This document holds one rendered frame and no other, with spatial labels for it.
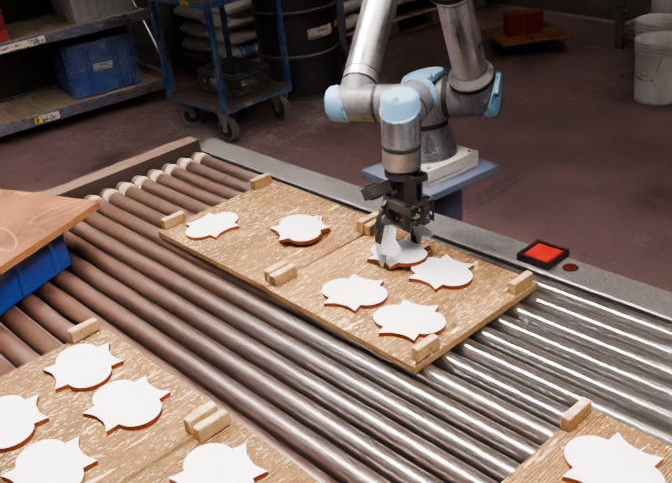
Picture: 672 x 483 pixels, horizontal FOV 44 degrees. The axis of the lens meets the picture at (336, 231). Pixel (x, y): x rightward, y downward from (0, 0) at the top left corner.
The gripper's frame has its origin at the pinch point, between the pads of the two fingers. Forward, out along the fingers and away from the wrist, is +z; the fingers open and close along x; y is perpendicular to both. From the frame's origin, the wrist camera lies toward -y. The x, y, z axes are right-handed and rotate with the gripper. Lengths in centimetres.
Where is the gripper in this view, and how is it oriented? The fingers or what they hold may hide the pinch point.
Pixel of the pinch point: (397, 252)
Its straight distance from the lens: 173.8
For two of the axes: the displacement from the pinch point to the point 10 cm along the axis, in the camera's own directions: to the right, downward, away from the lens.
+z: 0.7, 8.7, 4.8
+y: 6.7, 3.2, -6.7
